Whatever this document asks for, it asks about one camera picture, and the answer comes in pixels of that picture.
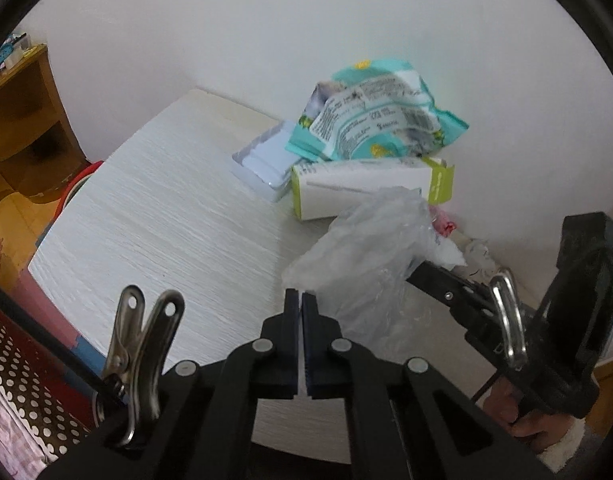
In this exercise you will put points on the metal spring clip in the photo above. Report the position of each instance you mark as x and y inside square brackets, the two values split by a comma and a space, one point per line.
[136, 350]
[511, 340]

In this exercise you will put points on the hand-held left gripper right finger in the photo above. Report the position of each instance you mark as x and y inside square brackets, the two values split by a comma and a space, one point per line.
[314, 355]

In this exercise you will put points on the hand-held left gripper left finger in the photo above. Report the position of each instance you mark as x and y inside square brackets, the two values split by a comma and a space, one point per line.
[292, 350]

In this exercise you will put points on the person's right hand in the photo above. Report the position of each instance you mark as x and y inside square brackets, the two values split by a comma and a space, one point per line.
[531, 427]

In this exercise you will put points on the white box green end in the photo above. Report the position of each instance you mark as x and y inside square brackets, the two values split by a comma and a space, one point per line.
[356, 185]

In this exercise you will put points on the brown polka dot cloth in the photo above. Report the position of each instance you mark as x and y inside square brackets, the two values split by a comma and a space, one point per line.
[21, 385]

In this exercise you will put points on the pink paper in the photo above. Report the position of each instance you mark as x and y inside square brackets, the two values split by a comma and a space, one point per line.
[442, 222]

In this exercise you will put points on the blue alarm clock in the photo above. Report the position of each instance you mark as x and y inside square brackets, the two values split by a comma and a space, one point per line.
[5, 53]

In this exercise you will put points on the pink patterned bedsheet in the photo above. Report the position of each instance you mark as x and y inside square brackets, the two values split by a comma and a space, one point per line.
[6, 435]

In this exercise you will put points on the teal snack bag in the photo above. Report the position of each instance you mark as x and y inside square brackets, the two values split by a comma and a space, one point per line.
[366, 115]

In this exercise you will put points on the clear plastic bag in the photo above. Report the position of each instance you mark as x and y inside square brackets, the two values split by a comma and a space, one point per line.
[366, 260]

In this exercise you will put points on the white plastic bag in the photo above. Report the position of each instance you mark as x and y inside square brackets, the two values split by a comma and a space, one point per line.
[451, 255]

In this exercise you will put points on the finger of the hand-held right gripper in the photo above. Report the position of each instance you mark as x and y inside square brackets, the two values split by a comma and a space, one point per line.
[446, 286]

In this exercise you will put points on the wooden cabinet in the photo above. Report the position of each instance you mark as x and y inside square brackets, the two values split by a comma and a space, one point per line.
[26, 110]

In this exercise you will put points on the red bin green rim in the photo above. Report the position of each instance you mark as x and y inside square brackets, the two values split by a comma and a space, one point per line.
[74, 187]

